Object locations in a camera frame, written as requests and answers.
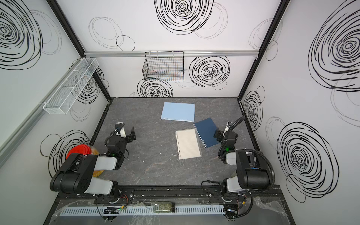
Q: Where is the white lined spiral notebook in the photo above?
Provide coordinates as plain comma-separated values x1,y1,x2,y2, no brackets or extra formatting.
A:
175,129,201,160

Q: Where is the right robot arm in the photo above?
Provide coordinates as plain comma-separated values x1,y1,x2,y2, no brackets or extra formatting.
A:
214,116,275,193

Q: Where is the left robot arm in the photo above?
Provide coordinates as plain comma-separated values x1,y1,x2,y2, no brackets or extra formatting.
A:
50,122,137,199

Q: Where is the dark blue notebook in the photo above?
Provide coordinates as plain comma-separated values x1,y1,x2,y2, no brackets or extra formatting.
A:
193,118,219,148

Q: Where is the light blue notebook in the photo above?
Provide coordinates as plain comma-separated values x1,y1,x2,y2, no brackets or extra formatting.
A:
161,102,195,122

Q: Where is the green circuit box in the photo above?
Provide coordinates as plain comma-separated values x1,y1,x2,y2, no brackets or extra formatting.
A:
153,202,175,213

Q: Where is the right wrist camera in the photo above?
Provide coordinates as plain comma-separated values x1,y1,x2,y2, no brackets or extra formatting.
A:
223,121,233,137

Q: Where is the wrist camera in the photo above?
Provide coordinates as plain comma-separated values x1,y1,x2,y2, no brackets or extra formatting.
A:
223,121,233,137
115,122,126,138

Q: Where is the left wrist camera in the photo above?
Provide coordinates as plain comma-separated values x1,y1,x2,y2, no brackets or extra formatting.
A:
115,122,126,138

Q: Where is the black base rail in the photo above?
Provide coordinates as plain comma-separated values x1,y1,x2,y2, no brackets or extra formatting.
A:
55,185,283,205

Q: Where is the white slotted cable duct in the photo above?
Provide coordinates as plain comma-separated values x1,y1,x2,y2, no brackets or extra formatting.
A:
59,205,225,217

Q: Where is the white wire shelf basket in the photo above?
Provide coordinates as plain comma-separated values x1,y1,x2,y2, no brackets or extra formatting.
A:
43,58,98,114

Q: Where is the black wire basket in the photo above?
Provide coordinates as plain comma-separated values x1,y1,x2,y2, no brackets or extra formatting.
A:
142,56,185,82

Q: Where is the aluminium wall rail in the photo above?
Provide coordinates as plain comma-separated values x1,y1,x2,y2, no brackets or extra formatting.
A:
84,50,259,58

